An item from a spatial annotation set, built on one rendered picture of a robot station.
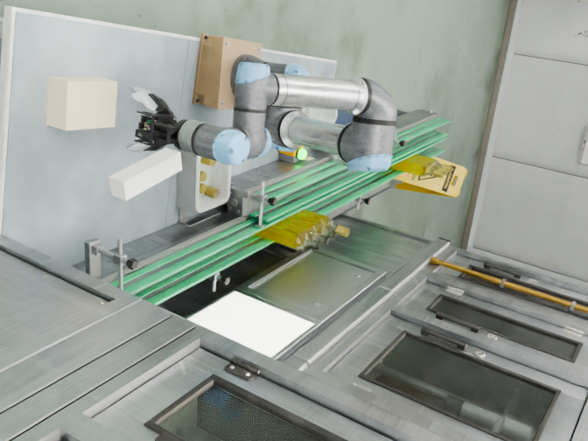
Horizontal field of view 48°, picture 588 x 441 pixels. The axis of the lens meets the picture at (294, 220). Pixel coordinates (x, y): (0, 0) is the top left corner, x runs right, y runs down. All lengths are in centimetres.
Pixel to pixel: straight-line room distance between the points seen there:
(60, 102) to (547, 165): 686
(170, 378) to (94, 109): 81
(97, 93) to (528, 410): 143
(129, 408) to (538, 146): 721
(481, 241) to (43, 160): 719
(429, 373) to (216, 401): 95
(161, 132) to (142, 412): 65
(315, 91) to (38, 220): 80
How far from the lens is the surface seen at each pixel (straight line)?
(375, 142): 174
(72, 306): 146
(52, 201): 187
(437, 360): 209
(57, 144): 183
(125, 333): 134
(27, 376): 125
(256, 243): 233
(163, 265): 200
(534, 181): 816
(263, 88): 152
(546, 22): 791
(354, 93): 168
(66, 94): 172
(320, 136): 189
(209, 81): 213
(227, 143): 142
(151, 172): 201
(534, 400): 203
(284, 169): 254
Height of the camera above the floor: 213
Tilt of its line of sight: 29 degrees down
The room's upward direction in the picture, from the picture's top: 108 degrees clockwise
